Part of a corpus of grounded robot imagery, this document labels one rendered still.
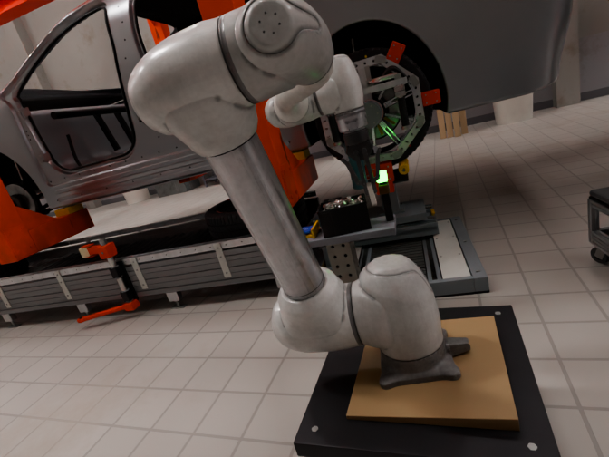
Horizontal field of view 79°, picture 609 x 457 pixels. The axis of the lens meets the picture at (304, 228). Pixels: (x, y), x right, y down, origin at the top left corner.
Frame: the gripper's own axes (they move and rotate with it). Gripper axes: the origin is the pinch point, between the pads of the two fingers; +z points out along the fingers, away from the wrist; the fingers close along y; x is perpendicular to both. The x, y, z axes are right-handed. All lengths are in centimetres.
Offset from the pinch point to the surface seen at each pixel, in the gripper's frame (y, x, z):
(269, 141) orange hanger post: -42, 57, -23
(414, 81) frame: 31, 93, -29
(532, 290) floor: 53, 39, 68
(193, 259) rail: -113, 72, 28
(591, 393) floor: 46, -19, 69
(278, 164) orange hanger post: -41, 58, -12
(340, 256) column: -20.7, 29.0, 29.5
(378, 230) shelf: -2.4, 23.9, 20.7
